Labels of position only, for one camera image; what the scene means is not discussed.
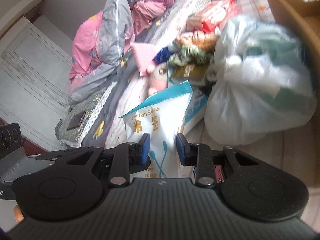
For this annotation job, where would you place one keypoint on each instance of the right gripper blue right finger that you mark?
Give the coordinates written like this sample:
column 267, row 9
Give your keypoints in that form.
column 199, row 156

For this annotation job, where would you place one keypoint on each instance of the brown cardboard box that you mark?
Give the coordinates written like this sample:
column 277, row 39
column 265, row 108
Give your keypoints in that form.
column 303, row 19

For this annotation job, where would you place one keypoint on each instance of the orange striped knit socks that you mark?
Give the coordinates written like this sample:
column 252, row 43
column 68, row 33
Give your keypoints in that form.
column 204, row 41

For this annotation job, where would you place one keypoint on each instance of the white plastic bag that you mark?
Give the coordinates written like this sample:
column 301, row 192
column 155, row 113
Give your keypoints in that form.
column 261, row 82

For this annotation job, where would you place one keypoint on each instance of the red wet wipes pack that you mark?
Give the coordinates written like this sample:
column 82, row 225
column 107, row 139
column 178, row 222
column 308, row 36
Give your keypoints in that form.
column 215, row 14

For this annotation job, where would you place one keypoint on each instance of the green scrunchie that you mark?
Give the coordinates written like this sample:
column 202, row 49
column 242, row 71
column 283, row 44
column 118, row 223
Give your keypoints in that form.
column 190, row 55

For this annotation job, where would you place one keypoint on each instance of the white wardrobe door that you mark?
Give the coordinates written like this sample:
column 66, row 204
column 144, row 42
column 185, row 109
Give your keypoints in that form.
column 34, row 82

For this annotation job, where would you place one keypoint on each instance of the pink plush toy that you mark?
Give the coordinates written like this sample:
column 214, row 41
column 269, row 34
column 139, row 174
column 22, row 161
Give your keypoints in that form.
column 158, row 79

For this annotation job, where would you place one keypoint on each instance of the gold green book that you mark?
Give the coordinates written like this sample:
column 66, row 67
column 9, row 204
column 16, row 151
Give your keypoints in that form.
column 194, row 74

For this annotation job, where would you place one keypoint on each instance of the person left hand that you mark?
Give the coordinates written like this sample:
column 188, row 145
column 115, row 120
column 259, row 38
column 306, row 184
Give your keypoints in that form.
column 18, row 214

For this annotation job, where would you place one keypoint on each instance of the dark blue snack pack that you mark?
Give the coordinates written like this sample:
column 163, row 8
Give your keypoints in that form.
column 163, row 55

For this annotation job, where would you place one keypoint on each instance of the pink grey quilt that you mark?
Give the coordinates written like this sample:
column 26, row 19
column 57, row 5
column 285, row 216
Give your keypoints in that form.
column 101, row 41

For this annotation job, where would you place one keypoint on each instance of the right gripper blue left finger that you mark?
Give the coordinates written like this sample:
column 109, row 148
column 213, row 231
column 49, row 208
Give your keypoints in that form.
column 129, row 158

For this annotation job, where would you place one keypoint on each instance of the blue white glove pack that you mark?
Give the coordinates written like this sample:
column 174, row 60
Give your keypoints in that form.
column 195, row 111

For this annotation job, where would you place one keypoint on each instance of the white cotton swab pack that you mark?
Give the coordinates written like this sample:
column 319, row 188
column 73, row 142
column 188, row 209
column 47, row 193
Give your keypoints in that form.
column 162, row 116

